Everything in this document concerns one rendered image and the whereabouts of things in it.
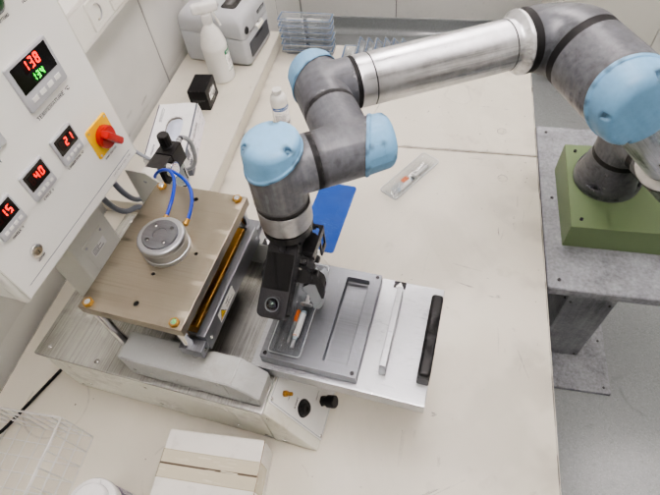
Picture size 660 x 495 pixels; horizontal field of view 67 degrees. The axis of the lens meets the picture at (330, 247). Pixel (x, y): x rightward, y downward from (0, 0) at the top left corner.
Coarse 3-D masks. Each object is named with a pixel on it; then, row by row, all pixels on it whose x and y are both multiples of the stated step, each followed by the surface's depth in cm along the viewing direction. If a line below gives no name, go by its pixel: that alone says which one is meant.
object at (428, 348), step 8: (432, 296) 85; (440, 296) 85; (432, 304) 84; (440, 304) 84; (432, 312) 83; (440, 312) 83; (432, 320) 82; (432, 328) 81; (424, 336) 81; (432, 336) 80; (424, 344) 80; (432, 344) 80; (424, 352) 79; (432, 352) 79; (424, 360) 78; (432, 360) 78; (424, 368) 77; (416, 376) 78; (424, 376) 77; (424, 384) 79
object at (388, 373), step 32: (384, 288) 91; (416, 288) 90; (384, 320) 87; (416, 320) 87; (256, 352) 85; (384, 352) 79; (416, 352) 83; (320, 384) 82; (352, 384) 81; (384, 384) 80; (416, 384) 80
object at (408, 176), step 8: (424, 152) 139; (416, 160) 137; (424, 160) 137; (432, 160) 137; (408, 168) 136; (416, 168) 136; (424, 168) 135; (400, 176) 134; (408, 176) 134; (416, 176) 134; (392, 184) 133; (400, 184) 133; (408, 184) 132; (392, 192) 131; (400, 192) 131
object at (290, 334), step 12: (300, 288) 88; (300, 300) 87; (300, 312) 85; (312, 312) 85; (288, 324) 84; (300, 324) 84; (276, 336) 83; (288, 336) 83; (300, 336) 83; (276, 348) 82; (288, 348) 82; (300, 348) 82
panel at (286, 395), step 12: (276, 384) 87; (288, 384) 90; (300, 384) 93; (276, 396) 87; (288, 396) 89; (300, 396) 92; (312, 396) 96; (276, 408) 87; (288, 408) 89; (312, 408) 95; (324, 408) 99; (300, 420) 92; (312, 420) 95; (324, 420) 98; (312, 432) 95
